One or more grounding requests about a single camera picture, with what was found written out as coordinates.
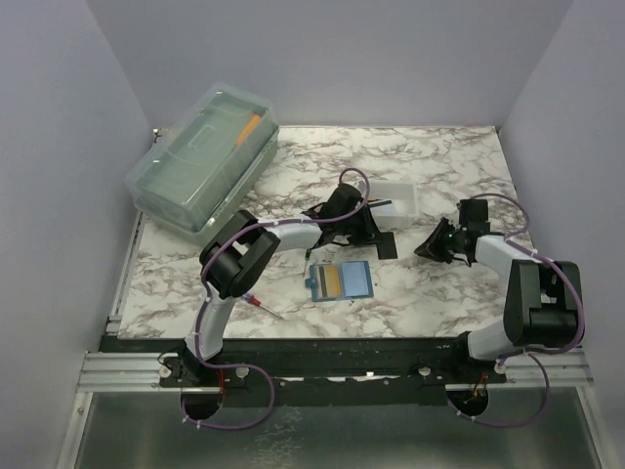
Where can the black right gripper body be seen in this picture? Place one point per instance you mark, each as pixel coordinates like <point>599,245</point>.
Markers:
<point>455,238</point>

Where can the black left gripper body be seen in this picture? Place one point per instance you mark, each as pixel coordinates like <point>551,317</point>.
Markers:
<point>356,229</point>

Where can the black credit card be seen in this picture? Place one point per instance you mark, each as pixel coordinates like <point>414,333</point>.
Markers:
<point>386,246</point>

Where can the blue leather card holder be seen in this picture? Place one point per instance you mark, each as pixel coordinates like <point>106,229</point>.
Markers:
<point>355,277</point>

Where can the white plastic card tray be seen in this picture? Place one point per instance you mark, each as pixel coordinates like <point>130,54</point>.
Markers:
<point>394,204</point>

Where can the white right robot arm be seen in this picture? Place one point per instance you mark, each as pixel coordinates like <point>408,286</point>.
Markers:
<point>543,308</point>

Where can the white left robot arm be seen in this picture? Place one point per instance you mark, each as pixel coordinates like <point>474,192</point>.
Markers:
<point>236,258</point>

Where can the white striped credit card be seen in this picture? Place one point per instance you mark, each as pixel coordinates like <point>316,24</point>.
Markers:
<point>382,207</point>

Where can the green black screwdriver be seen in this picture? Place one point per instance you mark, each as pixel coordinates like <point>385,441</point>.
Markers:
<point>308,254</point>

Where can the blue red screwdriver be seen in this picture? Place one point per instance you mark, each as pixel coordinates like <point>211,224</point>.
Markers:
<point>252,300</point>

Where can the orange pen in box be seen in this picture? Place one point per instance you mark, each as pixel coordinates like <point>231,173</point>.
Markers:
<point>248,129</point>

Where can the clear plastic storage box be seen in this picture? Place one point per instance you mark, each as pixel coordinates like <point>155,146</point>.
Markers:
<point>194,177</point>

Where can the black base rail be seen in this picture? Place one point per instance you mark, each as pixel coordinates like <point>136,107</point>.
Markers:
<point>255,392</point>

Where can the aluminium frame rail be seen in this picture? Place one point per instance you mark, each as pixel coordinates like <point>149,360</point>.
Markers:
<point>142,372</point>

